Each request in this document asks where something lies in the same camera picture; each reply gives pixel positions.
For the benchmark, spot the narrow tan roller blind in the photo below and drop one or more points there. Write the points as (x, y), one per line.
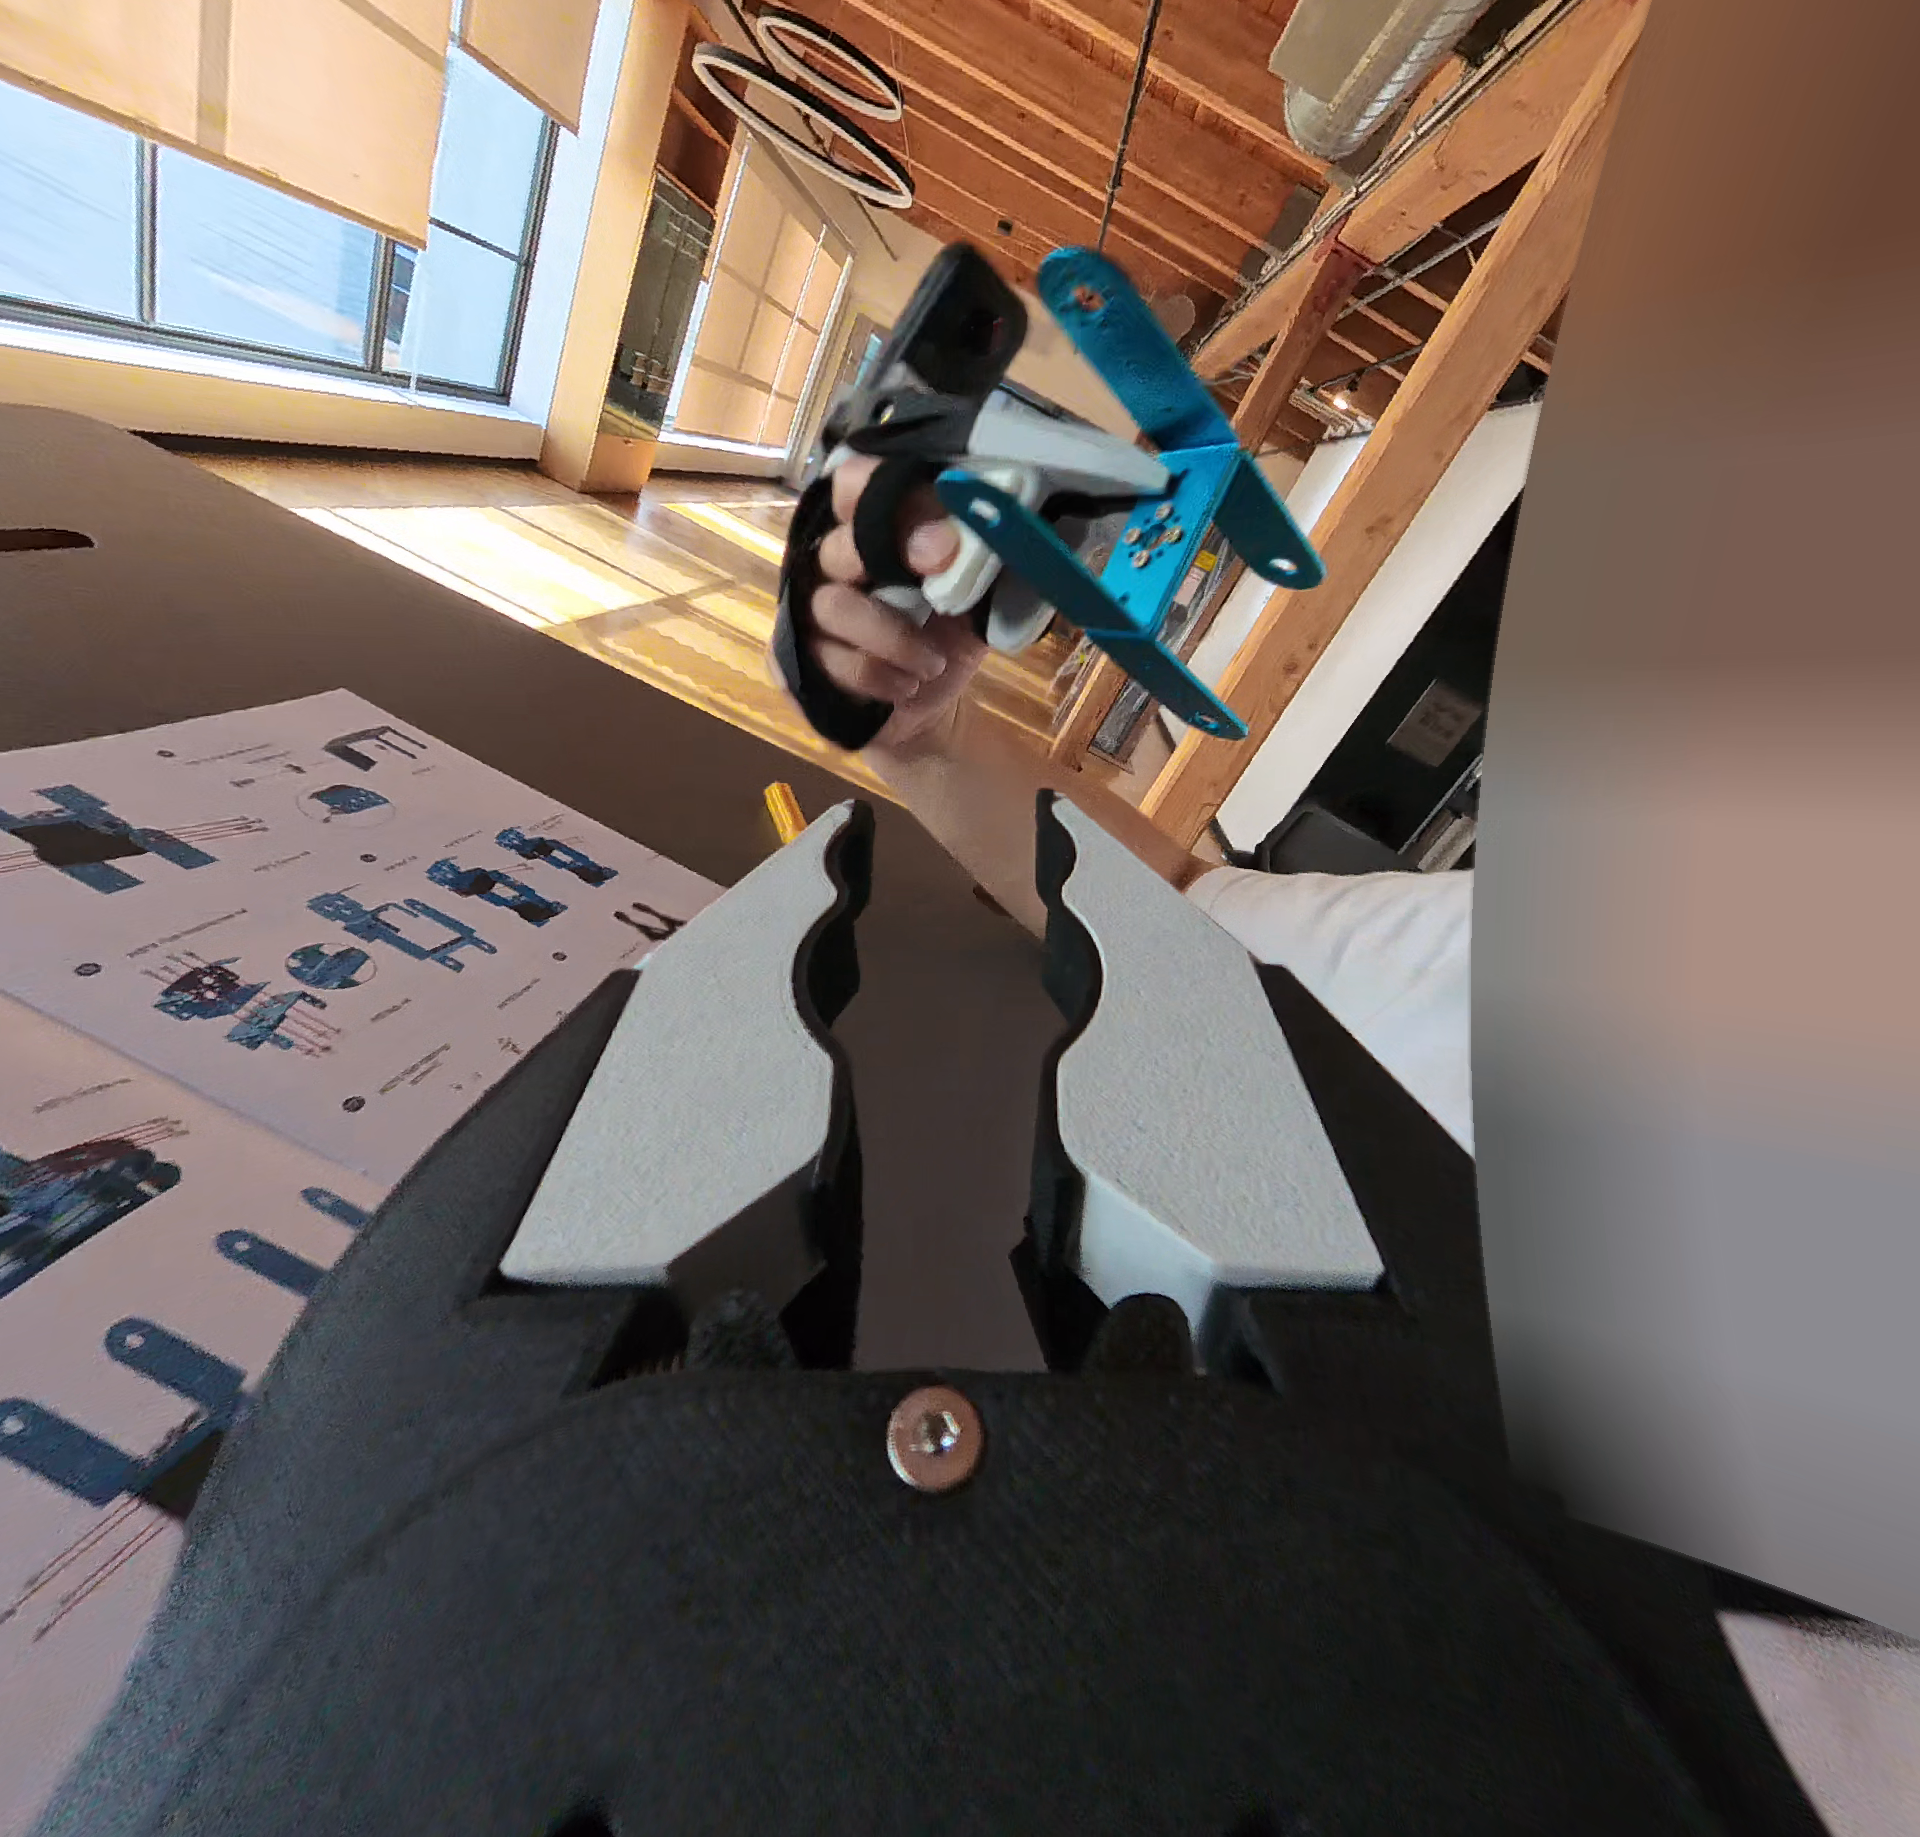
(525, 7)

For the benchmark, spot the person's right hand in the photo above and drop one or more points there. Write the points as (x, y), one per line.
(877, 636)

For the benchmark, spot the wide tan roller blind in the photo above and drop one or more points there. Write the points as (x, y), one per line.
(300, 66)

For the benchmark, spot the printed assembly instruction sheet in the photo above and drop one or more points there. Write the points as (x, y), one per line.
(300, 951)

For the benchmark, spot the wooden support post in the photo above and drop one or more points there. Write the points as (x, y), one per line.
(1440, 411)

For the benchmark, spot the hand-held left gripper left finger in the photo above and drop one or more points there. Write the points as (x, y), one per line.
(705, 1071)

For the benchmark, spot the dark desk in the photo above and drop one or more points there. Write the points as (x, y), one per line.
(331, 607)

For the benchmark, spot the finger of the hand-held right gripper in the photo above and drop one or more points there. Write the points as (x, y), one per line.
(1072, 451)
(1021, 487)

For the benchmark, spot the blue metal bracket assembly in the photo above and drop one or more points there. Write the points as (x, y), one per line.
(1185, 516)

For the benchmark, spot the silver air duct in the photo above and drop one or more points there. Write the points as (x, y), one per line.
(1396, 7)

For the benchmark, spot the black equipment cabinet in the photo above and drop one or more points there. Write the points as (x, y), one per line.
(1396, 742)

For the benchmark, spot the tan blinds beyond pillar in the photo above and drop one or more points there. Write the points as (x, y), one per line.
(757, 307)

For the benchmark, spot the large window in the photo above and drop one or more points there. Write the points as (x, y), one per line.
(226, 255)

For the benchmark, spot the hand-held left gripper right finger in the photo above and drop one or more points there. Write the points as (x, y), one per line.
(1201, 1102)

